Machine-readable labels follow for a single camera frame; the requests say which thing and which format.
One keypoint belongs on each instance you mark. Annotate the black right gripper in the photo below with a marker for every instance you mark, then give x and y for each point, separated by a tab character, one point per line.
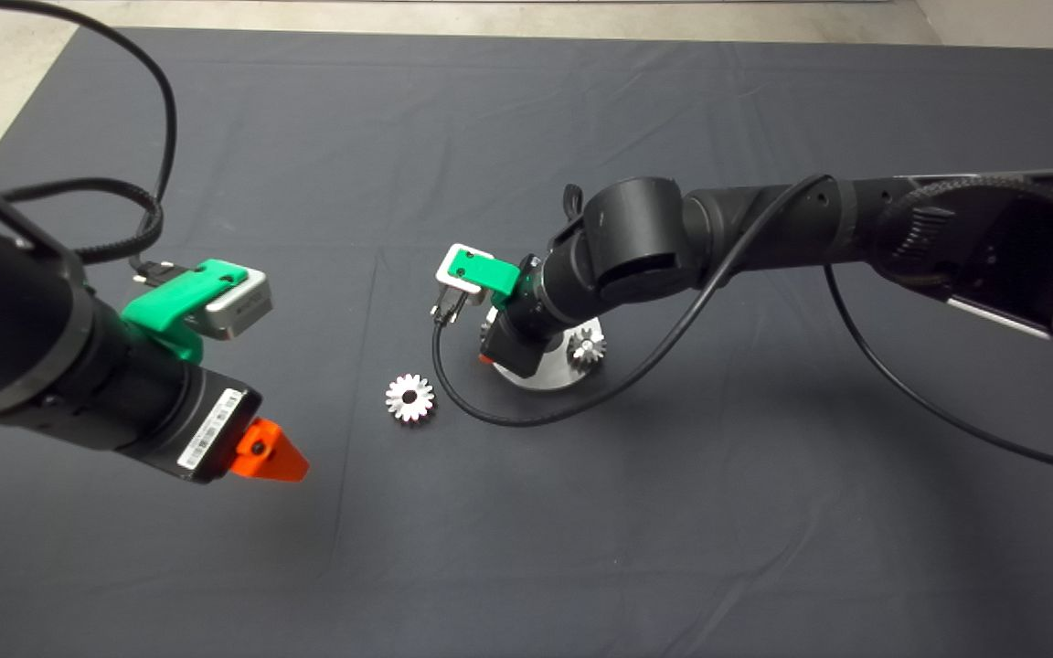
517	343

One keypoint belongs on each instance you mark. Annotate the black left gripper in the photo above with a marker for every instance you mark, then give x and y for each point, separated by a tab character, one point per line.
175	416

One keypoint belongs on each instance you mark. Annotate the large steel gear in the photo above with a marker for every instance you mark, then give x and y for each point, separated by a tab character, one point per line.
398	408

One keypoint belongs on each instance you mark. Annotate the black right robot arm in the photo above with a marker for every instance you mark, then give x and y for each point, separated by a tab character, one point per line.
764	233

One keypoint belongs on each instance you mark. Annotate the small steel gear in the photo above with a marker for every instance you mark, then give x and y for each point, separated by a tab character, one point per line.
587	349

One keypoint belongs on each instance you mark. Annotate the round metal plate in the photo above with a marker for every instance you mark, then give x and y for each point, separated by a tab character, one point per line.
556	375

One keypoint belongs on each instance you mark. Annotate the dark grey table cloth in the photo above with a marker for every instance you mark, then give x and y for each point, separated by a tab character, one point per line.
526	548

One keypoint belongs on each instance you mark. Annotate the green right camera mount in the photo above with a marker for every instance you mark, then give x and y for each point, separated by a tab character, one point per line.
485	272

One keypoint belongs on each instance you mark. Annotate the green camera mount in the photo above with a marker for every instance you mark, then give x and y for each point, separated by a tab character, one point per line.
170	302
485	272

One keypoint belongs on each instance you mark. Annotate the grey right camera box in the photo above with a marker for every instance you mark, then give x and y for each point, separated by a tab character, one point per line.
442	274

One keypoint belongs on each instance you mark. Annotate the grey camera box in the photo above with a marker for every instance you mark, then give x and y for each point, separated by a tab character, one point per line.
241	306
442	274

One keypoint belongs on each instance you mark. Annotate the grey left camera box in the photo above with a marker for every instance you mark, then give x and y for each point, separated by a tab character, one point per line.
241	306

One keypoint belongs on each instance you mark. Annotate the green left camera mount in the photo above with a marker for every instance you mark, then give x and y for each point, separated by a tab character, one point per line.
170	302

